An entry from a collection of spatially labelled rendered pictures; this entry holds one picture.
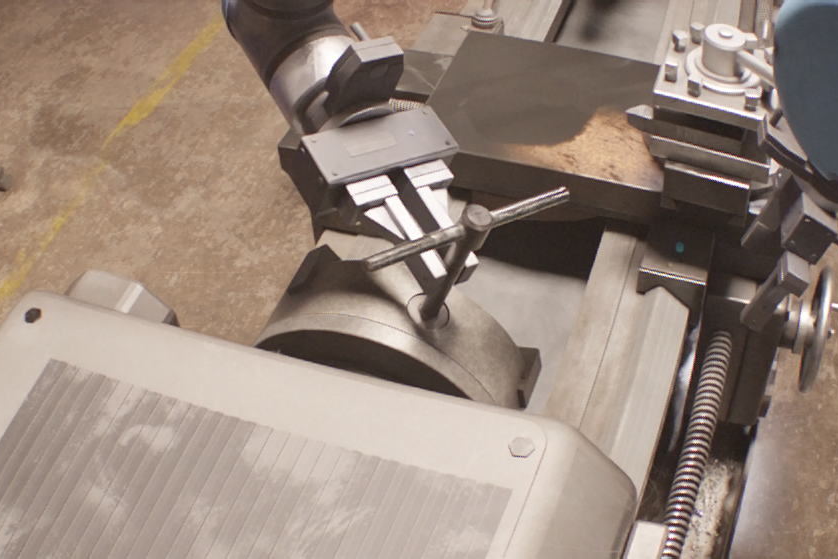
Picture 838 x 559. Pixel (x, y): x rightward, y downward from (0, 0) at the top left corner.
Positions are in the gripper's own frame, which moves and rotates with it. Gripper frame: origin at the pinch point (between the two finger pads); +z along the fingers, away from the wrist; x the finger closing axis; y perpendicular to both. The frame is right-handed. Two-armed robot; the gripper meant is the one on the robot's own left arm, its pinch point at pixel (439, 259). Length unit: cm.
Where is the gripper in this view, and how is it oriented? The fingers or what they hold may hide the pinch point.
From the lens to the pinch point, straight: 90.0
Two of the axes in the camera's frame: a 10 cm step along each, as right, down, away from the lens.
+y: -3.1, 5.5, 7.8
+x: -8.1, 2.8, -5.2
